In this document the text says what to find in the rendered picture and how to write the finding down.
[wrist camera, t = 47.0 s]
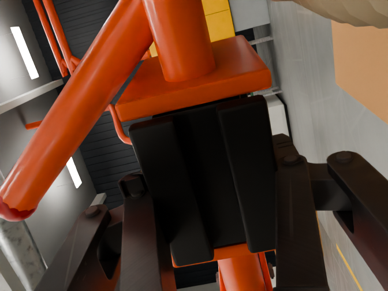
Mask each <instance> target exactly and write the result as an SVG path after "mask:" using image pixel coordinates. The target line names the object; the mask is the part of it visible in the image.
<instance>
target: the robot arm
mask: <svg viewBox="0 0 388 291"><path fill-rule="evenodd" d="M273 141H274V148H275V154H276V159H277V165H278V170H277V171H276V172H275V251H276V287H273V291H330V289H329V286H328V281H327V275H326V269H325V265H324V258H323V251H322V245H321V241H320V234H319V228H318V221H317V217H316V211H333V215H334V216H335V218H336V220H337V221H338V223H339V224H340V225H341V227H342V228H343V230H344V232H345V233H346V234H347V236H348V237H349V239H350V240H351V242H352V243H353V245H354V246H355V248H356V249H357V250H358V252H359V254H360V255H361V257H362V258H363V259H364V261H365V262H366V264H367V265H368V267H369V268H370V270H371V271H372V273H373V274H374V276H375V277H376V279H377V280H378V281H379V283H380V284H381V286H382V288H383V289H384V290H385V291H388V180H387V179H386V178H385V177H384V176H383V175H382V174H381V173H380V172H378V171H377V169H376V168H374V167H373V166H372V165H371V164H370V163H369V162H368V161H366V160H365V159H364V158H363V157H362V156H361V155H360V154H358V153H356V152H352V151H340V152H335V153H333V154H331V155H329V156H328V157H327V159H326V160H327V163H309V162H307V159H306V157H304V156H302V155H300V154H299V153H298V151H297V150H296V148H295V146H294V145H293V143H292V141H291V139H290V137H289V136H288V135H285V134H283V133H280V134H277V135H273ZM118 187H119V189H120V191H121V194H122V197H123V198H124V204H123V205H121V206H119V207H117V208H114V209H112V210H108V208H107V206H106V205H104V204H97V205H94V206H90V207H88V208H86V209H85V210H84V211H83V212H82V213H81V214H80V215H79V217H78V218H77V220H76V221H75V223H74V225H73V226H72V228H71V230H70V231H69V233H68V235H67V236H66V238H65V239H64V241H63V243H62V245H61V246H60V248H59V250H58V251H57V253H56V254H55V256H54V258H53V260H52V261H51V263H50V264H49V266H48V268H47V270H46V271H45V273H44V274H43V276H42V278H41V279H40V281H39V283H38V284H37V286H36V288H35V290H34V291H115V288H116V286H117V282H118V279H119V277H120V291H177V288H176V282H175V277H174V270H173V263H172V258H171V251H170V244H169V241H168V239H167V236H165V234H164V232H163V229H162V227H161V223H160V221H159V218H158V215H157V213H156V206H155V203H154V200H153V198H151V196H150V193H149V191H148V188H147V184H146V182H145V179H144V177H143V174H142V171H141V170H140V171H137V172H134V173H130V174H127V175H126V176H124V177H122V178H121V179H120V180H119V181H118Z"/></svg>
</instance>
